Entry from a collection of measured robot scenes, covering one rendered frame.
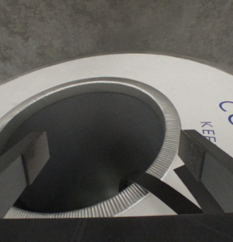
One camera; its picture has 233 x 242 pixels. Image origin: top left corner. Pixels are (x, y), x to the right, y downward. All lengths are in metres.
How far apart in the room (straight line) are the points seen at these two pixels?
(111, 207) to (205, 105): 0.38
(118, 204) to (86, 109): 0.53
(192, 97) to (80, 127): 0.52
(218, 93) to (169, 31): 0.67
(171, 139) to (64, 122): 0.52
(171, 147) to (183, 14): 0.90
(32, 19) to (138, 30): 0.65
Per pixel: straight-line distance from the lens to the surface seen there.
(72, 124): 0.82
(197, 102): 0.55
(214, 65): 0.79
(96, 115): 0.80
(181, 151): 0.16
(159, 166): 0.37
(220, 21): 1.25
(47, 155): 0.17
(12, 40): 1.43
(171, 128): 0.45
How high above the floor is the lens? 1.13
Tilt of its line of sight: 49 degrees down
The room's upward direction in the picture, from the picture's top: 172 degrees counter-clockwise
